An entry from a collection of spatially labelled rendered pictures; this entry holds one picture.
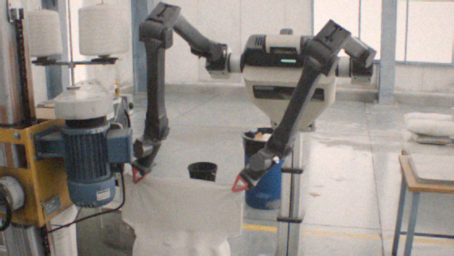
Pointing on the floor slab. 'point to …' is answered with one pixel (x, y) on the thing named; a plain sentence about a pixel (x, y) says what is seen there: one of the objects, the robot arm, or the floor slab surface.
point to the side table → (414, 206)
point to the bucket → (203, 171)
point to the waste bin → (267, 189)
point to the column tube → (27, 240)
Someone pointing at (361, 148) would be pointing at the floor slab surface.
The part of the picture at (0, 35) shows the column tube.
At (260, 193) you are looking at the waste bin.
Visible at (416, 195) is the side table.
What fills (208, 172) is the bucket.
